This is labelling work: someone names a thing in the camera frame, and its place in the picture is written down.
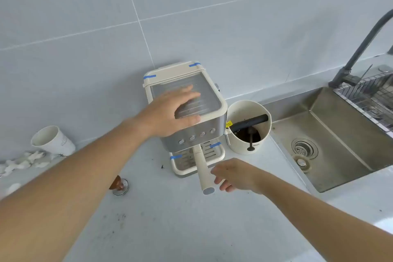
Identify steel wire drying rack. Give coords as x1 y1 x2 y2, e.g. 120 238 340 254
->
333 71 393 132

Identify cream knock box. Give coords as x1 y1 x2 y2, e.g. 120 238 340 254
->
226 100 273 155

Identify thin black brush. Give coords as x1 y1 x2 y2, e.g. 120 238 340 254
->
247 126 257 152

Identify person's left hand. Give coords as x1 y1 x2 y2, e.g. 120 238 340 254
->
132 84 202 140

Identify cream espresso machine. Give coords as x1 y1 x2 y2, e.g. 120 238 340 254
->
142 61 228 177

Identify cream handled portafilter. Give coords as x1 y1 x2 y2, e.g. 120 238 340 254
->
192 145 216 195

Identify wooden handled steel tamper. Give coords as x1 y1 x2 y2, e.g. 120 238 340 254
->
109 175 130 197

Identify person's right hand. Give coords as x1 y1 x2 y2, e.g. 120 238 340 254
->
210 158 274 195

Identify person's right forearm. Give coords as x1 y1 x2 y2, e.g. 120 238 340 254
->
262 172 393 262

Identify scattered crumpled white tissue pieces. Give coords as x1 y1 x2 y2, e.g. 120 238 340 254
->
0 150 51 195

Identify grey curved faucet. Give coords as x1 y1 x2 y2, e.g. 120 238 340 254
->
328 9 393 88

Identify cream round sink plug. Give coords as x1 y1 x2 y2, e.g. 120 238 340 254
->
292 155 312 173

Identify white paper cup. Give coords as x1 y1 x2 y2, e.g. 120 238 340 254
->
30 126 76 157

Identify stainless steel double sink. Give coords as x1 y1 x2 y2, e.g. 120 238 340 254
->
270 70 393 193

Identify steel sink drain strainer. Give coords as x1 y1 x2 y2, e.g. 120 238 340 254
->
291 138 319 158

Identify person's left forearm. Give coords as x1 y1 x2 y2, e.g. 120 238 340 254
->
0 117 154 262

